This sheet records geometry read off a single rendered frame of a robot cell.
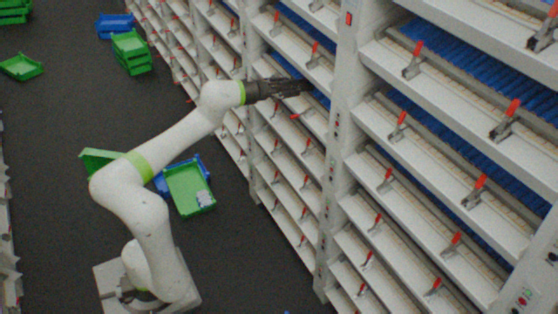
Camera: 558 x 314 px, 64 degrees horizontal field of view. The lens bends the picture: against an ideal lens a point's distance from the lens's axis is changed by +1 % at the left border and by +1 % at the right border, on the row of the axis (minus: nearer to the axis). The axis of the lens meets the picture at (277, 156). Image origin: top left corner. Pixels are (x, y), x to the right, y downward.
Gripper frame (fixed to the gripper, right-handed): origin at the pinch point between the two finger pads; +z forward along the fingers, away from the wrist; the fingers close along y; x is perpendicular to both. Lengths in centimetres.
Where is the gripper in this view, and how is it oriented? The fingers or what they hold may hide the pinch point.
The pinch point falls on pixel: (303, 85)
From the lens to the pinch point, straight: 168.6
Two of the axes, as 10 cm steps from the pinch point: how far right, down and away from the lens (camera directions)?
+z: 8.8, -1.8, 4.4
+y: -4.6, -5.9, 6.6
